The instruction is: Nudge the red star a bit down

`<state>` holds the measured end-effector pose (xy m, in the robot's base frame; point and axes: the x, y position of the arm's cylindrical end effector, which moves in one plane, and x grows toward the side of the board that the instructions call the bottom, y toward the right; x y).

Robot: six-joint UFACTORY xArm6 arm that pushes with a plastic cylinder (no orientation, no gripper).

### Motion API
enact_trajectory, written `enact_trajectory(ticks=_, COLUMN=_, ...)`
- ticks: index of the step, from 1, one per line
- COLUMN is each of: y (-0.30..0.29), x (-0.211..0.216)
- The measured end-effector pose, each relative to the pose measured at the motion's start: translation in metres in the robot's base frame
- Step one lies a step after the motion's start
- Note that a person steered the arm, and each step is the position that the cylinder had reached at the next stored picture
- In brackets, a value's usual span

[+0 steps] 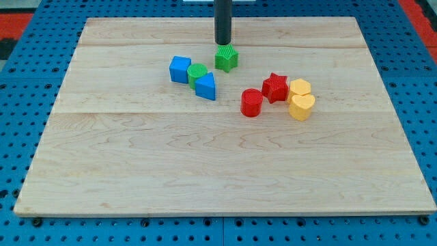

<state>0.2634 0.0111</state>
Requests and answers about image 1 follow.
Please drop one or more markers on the green star block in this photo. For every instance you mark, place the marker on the green star block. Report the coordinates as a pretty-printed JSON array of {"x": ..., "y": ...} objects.
[{"x": 226, "y": 58}]

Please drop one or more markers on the red star block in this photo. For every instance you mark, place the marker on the red star block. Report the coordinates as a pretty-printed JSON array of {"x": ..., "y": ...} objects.
[{"x": 275, "y": 88}]

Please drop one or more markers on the blue triangle block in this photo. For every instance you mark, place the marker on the blue triangle block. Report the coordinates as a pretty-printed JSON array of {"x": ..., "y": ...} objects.
[{"x": 205, "y": 87}]

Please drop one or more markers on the red cylinder block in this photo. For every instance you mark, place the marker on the red cylinder block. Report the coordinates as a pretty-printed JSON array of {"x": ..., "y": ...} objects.
[{"x": 251, "y": 102}]

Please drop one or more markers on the green cylinder block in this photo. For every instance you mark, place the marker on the green cylinder block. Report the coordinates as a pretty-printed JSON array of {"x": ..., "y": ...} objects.
[{"x": 194, "y": 72}]

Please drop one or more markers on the blue cube block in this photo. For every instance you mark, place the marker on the blue cube block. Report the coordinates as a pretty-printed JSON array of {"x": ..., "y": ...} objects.
[{"x": 178, "y": 69}]

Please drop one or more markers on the yellow heart block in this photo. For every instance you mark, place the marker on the yellow heart block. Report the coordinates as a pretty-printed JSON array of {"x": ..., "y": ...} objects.
[{"x": 301, "y": 106}]

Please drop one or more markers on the yellow hexagon block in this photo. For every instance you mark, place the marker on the yellow hexagon block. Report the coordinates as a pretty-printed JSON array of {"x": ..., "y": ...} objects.
[{"x": 298, "y": 87}]

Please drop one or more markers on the wooden board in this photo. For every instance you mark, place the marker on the wooden board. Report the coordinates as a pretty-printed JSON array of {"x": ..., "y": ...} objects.
[{"x": 123, "y": 140}]

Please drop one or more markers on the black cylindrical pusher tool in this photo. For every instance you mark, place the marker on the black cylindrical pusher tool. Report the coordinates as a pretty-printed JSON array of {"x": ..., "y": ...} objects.
[{"x": 222, "y": 21}]

